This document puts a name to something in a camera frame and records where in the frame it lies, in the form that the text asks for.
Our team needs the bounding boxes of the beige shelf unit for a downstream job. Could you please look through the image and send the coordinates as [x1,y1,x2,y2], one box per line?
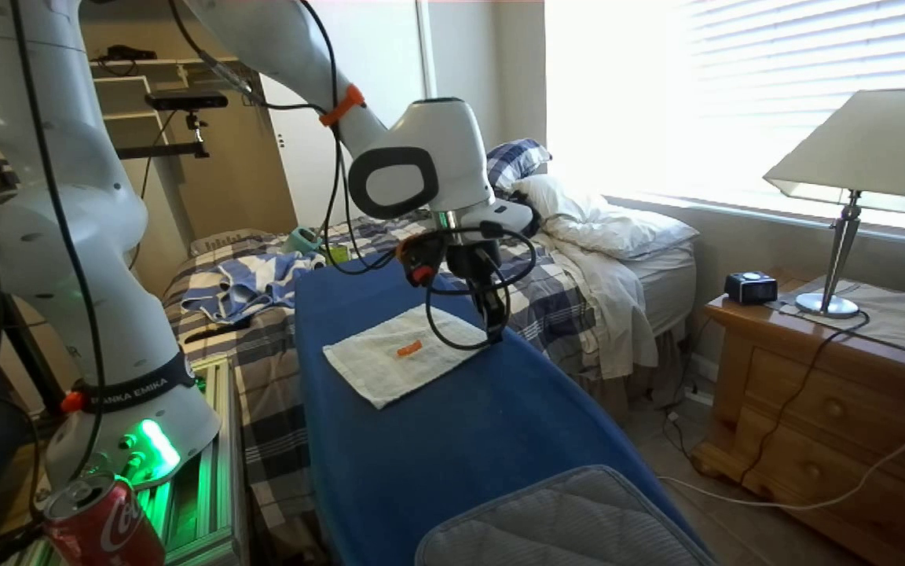
[86,45,276,168]

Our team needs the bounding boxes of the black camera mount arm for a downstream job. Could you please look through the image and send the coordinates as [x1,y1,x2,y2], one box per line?
[94,85,232,163]

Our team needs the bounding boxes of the wooden nightstand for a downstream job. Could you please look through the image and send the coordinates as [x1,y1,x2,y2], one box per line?
[690,276,905,566]

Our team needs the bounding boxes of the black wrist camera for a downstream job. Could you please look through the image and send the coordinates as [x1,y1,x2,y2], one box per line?
[397,233,446,288]

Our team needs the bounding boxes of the plaid pillow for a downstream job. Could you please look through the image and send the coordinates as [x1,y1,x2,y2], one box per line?
[483,134,556,197]

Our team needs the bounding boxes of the red cola can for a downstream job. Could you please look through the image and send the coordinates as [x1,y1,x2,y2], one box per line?
[40,478,169,566]

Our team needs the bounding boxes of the table lamp with cream shade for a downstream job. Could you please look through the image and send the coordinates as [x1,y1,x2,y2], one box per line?
[760,85,905,320]

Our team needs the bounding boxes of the blue white garment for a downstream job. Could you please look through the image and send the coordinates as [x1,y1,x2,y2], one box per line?
[179,248,313,329]

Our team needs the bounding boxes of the grey quilted iron rest pad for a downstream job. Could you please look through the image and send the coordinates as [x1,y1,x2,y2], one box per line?
[412,462,719,566]

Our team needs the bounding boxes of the white terry towel cloth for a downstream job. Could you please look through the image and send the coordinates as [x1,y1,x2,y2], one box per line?
[321,301,492,412]

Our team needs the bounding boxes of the bed with plaid bedspread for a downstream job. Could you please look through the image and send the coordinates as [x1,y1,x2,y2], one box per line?
[161,134,705,552]

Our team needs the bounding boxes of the papers on nightstand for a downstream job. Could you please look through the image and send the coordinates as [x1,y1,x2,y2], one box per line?
[777,276,905,366]

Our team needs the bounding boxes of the small black alarm clock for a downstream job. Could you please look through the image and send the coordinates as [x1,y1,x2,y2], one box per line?
[722,267,781,309]

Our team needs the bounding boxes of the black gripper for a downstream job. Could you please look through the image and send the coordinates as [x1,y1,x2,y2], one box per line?
[437,228,515,349]

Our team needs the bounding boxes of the black lamp cable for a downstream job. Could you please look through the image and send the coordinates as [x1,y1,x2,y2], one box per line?
[736,305,878,496]

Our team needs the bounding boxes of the white pillow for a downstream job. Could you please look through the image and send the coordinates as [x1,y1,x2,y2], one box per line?
[515,171,705,265]

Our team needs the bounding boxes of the blue ironing board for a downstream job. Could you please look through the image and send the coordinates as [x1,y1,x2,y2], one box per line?
[290,261,719,566]

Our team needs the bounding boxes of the white window blinds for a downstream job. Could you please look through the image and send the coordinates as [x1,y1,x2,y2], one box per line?
[543,0,905,239]

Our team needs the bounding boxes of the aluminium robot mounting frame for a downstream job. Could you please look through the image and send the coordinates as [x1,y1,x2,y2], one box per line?
[128,353,256,566]

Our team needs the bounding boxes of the white power cable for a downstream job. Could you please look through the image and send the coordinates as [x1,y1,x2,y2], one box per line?
[668,377,905,517]

